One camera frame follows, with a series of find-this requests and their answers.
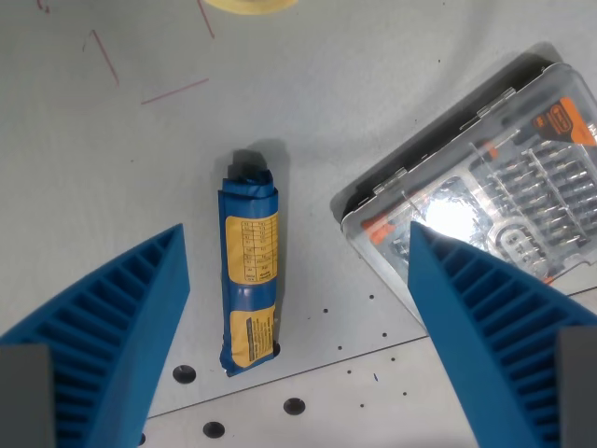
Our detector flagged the yellow tape roll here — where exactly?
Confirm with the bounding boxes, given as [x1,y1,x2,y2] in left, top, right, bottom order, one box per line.
[203,0,299,16]

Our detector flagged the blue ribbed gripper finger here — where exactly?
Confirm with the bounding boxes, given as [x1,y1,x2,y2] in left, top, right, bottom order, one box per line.
[0,223,191,448]
[407,220,597,448]

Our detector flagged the clear plastic screwdriver bit case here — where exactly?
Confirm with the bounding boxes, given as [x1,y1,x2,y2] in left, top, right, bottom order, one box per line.
[328,63,597,338]

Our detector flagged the blue rolled bag yellow labels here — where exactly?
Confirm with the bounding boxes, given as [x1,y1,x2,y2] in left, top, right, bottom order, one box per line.
[217,148,281,377]

